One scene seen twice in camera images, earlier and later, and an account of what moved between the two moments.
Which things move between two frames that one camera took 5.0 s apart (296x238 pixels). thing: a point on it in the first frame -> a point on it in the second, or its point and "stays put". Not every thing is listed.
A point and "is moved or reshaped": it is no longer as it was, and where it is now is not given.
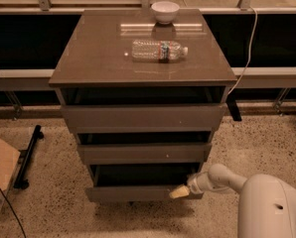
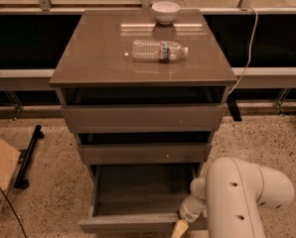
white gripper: (195, 185) -> (189, 211)
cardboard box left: (3, 162) stays put
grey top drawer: (147, 118) stays put
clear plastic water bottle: (157, 51) stays put
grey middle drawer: (144, 153) stays put
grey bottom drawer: (139, 182) is moved or reshaped
